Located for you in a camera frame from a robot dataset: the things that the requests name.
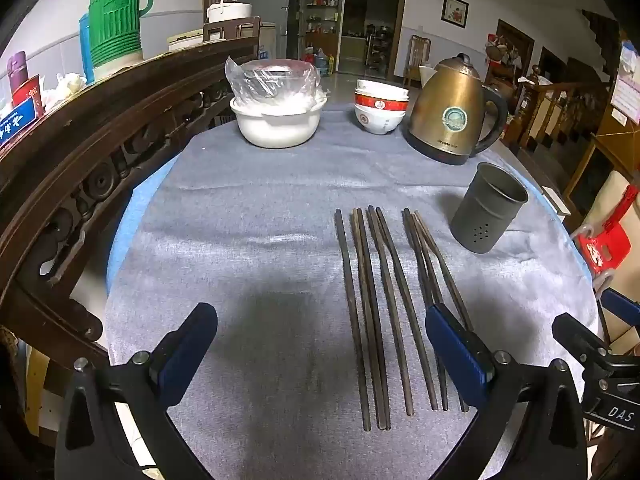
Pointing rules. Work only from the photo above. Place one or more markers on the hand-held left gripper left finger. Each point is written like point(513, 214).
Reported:
point(186, 355)

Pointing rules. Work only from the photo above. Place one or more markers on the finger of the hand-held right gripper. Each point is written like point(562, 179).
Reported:
point(577, 335)
point(622, 305)

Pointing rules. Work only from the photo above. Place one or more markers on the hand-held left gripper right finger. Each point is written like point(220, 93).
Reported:
point(457, 355)

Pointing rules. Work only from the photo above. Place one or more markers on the row of dark chopsticks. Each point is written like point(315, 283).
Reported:
point(352, 310)

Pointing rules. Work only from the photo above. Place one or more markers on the grey chopstick holder cup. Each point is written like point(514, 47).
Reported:
point(482, 210)

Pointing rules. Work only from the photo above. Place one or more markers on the red plastic stool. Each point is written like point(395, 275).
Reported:
point(607, 245)

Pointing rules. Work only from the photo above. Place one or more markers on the small white box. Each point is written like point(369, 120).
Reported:
point(556, 201)

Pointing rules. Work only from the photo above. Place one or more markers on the grey cloth mat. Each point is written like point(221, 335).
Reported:
point(250, 240)

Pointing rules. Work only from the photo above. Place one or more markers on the blue tablecloth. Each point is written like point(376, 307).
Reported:
point(127, 220)

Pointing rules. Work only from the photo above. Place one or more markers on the wooden stair railing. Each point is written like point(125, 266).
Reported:
point(550, 105)

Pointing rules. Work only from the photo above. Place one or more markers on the carved dark wooden bench back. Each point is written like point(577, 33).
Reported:
point(100, 160)

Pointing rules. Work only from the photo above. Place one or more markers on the gold electric kettle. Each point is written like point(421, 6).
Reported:
point(450, 120)

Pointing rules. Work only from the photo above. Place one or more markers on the white ceramic pot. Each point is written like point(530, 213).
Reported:
point(277, 127)

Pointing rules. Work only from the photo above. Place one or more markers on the white bowl with red emblem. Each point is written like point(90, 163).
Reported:
point(377, 121)

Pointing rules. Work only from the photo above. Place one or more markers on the white red-banded bowl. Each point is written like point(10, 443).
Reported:
point(382, 95)

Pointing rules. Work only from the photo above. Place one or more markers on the clear plastic bag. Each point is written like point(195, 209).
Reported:
point(272, 80)

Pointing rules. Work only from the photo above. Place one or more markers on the blue packet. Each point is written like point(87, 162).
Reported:
point(17, 120)

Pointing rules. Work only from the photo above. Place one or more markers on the white crumpled tissue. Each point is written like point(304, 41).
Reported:
point(64, 87)

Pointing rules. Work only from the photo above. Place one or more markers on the wooden chair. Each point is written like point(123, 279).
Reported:
point(416, 55)

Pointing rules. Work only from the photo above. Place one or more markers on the red box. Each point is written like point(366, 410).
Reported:
point(27, 92)

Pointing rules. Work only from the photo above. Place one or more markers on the blue water bottle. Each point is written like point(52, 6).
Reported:
point(322, 64)

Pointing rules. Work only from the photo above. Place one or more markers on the blue thermos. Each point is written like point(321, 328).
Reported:
point(86, 50)

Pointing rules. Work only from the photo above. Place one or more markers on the purple cup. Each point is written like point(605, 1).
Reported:
point(16, 70)

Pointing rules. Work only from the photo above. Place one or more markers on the green thermos jug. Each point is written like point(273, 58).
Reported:
point(117, 15)

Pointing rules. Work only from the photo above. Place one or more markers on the white lidded cooker pot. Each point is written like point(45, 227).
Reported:
point(229, 9)

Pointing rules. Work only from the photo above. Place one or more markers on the grey refrigerator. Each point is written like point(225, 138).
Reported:
point(265, 0)

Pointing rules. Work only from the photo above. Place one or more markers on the glass shelf cabinet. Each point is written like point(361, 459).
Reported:
point(322, 15)

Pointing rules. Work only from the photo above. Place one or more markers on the wall calendar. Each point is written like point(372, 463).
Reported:
point(625, 85)

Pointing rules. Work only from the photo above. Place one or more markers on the framed wall picture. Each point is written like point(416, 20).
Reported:
point(455, 11)

